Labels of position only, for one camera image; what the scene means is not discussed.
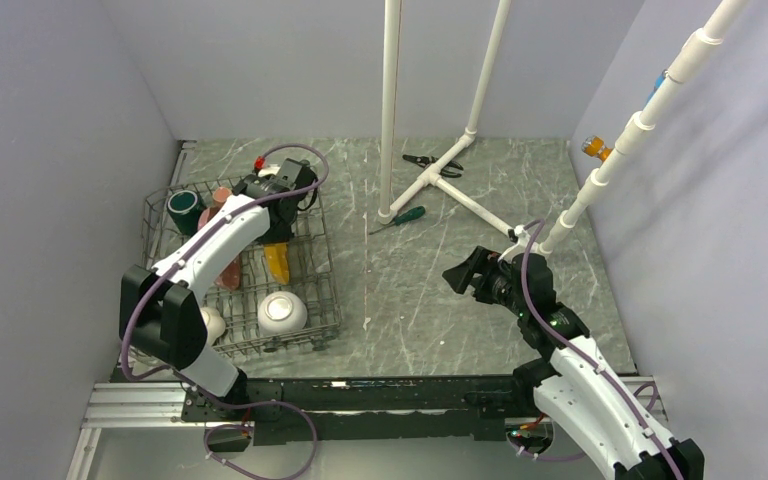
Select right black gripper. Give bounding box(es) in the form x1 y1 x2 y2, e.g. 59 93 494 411
443 245 528 317

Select pink mug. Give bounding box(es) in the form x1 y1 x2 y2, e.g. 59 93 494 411
212 186 233 208

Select yellow plate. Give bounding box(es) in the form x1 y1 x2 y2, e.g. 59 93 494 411
263 242 291 285

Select dark green mug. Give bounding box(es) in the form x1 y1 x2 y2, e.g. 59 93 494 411
166 189 206 237

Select pink dotted plate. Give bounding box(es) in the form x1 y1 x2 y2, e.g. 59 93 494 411
197 204 241 291

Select white plain bowl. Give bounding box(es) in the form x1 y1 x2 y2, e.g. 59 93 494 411
257 291 308 336

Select patterned floral bowl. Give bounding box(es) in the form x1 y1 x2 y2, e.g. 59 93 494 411
200 307 226 346

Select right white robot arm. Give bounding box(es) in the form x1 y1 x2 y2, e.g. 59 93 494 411
442 247 705 479

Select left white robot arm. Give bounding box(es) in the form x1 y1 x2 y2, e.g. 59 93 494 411
119 158 324 420

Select black pliers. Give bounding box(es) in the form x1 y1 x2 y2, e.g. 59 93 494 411
402 154 464 178

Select white PVC diagonal pipe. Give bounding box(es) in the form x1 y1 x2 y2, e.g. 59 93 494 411
530 0 748 256

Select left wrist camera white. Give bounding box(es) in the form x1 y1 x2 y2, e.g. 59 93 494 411
253 156 281 178

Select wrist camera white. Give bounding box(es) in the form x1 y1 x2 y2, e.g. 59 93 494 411
499 222 537 263
253 156 281 178

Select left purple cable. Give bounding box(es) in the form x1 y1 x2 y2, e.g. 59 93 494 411
120 143 331 480

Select purple cable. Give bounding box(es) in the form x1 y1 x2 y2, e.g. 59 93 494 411
120 143 331 480
506 220 687 480

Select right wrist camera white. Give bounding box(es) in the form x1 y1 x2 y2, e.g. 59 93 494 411
499 222 537 263

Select green handled screwdriver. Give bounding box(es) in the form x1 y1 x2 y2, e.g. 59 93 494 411
368 206 426 235

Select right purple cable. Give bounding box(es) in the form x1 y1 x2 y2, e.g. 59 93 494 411
506 220 687 480

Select grey wire dish rack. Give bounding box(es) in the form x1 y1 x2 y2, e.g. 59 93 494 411
141 175 342 360

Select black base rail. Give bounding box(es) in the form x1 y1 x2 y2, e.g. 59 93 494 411
181 374 539 446

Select orange yellow wall fitting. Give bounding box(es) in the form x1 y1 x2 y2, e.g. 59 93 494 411
581 135 613 163

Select white PVC pipe frame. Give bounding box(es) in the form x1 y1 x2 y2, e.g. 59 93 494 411
377 0 516 237

